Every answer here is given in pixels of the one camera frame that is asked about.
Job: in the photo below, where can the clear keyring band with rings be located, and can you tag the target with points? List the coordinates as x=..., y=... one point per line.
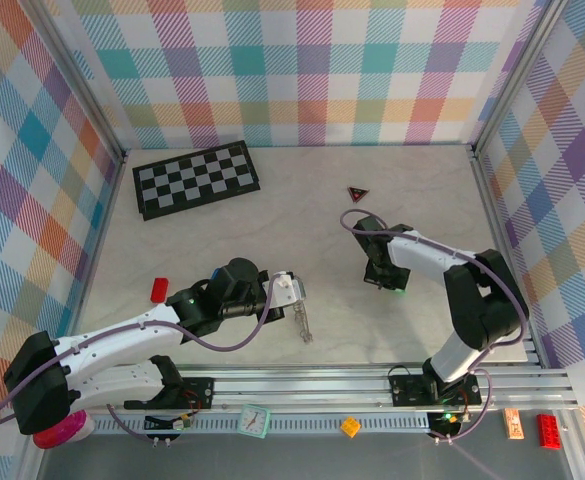
x=304, y=325

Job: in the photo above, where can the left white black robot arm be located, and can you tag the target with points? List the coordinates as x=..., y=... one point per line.
x=112, y=345

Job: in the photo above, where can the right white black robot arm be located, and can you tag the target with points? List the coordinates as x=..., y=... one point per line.
x=482, y=300

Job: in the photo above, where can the black red triangle piece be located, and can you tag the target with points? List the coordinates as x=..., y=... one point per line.
x=357, y=194

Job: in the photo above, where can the red plastic block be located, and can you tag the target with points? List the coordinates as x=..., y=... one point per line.
x=160, y=290

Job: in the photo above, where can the black grey chessboard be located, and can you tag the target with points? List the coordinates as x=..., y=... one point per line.
x=197, y=180

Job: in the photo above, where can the teal toy clock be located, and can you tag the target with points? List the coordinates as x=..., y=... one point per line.
x=255, y=421

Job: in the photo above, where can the small connector board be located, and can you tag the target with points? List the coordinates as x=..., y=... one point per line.
x=172, y=424

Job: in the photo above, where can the yellow toy brick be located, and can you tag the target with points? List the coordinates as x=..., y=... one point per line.
x=350, y=427

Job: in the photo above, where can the pink plastic cup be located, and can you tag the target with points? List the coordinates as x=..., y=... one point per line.
x=72, y=430

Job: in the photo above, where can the orange wooden block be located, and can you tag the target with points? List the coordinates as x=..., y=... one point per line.
x=513, y=425

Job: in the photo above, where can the red toy brick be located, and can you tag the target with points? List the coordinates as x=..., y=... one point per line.
x=549, y=430

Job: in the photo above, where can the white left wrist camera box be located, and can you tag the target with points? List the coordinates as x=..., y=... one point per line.
x=287, y=289

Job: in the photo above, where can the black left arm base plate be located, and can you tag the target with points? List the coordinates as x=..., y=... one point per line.
x=197, y=392

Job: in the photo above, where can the aluminium mounting rail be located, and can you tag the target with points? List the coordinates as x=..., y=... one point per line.
x=297, y=387

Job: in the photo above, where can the aluminium table side rail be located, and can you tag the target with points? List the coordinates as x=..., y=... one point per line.
x=494, y=215
x=106, y=210

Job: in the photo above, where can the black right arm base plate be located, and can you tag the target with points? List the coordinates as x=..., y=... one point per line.
x=407, y=390

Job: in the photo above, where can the aluminium frame post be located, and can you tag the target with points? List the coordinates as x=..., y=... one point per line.
x=517, y=75
x=72, y=75

